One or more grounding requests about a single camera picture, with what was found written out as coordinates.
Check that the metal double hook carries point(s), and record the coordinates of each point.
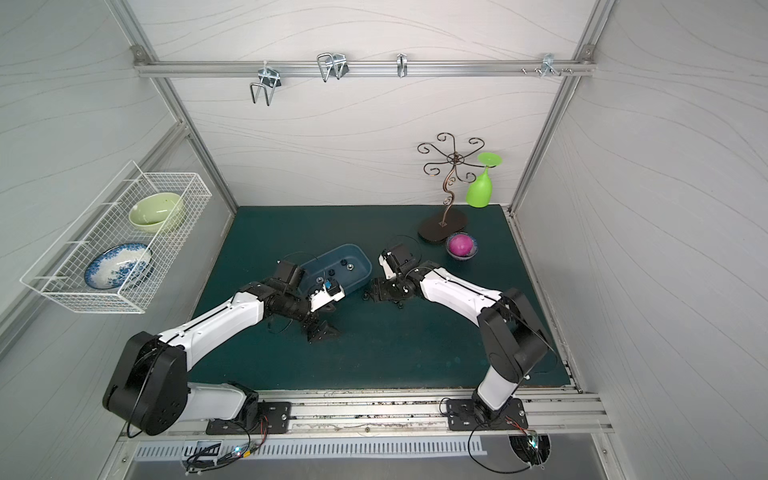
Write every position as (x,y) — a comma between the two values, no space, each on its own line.
(268,80)

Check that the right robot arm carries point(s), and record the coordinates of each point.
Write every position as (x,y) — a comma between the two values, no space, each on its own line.
(512,334)

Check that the purple ball in bowl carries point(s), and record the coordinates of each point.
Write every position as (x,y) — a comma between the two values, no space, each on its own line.
(461,246)

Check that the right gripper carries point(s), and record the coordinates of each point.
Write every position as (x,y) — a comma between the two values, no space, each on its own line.
(387,288)

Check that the small metal hook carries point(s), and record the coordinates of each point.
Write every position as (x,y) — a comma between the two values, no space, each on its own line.
(401,65)

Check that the metal hook right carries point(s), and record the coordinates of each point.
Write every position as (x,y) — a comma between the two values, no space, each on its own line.
(547,68)

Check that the dark metal jewelry stand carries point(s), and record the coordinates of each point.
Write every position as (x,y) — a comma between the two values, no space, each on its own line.
(452,168)

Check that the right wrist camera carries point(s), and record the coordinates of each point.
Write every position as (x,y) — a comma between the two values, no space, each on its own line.
(389,272)

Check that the aluminium rail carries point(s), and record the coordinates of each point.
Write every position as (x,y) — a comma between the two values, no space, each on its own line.
(415,412)
(357,68)

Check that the green ceramic bowl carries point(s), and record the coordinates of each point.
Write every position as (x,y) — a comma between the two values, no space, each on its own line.
(158,213)

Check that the blue white patterned bowl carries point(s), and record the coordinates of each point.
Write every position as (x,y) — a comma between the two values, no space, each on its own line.
(122,267)

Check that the aluminium top rail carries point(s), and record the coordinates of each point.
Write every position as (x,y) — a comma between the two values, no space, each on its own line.
(357,68)

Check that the white wire basket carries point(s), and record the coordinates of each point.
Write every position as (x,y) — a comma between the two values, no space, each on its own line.
(58,274)

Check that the green table mat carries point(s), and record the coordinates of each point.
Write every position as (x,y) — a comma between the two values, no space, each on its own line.
(417,345)

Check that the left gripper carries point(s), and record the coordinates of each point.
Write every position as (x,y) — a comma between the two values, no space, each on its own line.
(315,321)

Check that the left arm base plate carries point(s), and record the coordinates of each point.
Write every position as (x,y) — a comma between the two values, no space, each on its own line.
(272,418)

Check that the metal hook centre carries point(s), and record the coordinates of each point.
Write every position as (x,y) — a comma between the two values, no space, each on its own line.
(332,65)

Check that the aluminium front rail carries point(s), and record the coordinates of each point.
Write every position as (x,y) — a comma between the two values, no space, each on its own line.
(415,412)

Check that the green plastic goblet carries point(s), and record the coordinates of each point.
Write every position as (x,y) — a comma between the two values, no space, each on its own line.
(480,190)

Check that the blue plastic storage box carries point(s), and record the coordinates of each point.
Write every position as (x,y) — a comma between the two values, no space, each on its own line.
(316,269)

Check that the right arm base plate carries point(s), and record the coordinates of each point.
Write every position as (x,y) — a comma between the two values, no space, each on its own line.
(465,415)

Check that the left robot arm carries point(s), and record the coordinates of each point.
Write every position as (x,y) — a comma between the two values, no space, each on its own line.
(150,389)

